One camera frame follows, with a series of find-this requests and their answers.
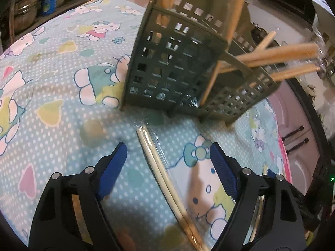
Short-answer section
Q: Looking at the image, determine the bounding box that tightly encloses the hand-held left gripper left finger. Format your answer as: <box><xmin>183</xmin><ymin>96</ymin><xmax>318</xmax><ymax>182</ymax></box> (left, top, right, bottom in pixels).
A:
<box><xmin>28</xmin><ymin>142</ymin><xmax>137</xmax><ymax>251</ymax></box>

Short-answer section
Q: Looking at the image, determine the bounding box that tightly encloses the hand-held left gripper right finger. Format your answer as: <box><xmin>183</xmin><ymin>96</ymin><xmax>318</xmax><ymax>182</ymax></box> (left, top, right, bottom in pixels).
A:
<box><xmin>209</xmin><ymin>142</ymin><xmax>308</xmax><ymax>251</ymax></box>

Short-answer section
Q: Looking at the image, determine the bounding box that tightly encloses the grey-green plastic utensil holder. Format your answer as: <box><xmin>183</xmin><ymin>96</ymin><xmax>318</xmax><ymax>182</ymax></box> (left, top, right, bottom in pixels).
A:
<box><xmin>119</xmin><ymin>0</ymin><xmax>282</xmax><ymax>126</ymax></box>

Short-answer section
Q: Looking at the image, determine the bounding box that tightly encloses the cartoon printed blanket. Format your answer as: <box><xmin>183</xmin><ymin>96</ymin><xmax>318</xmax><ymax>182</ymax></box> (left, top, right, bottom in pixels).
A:
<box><xmin>0</xmin><ymin>0</ymin><xmax>292</xmax><ymax>251</ymax></box>

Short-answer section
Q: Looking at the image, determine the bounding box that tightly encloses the blue packet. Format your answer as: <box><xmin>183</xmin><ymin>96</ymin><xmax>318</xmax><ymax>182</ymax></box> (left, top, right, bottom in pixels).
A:
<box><xmin>39</xmin><ymin>0</ymin><xmax>59</xmax><ymax>17</ymax></box>

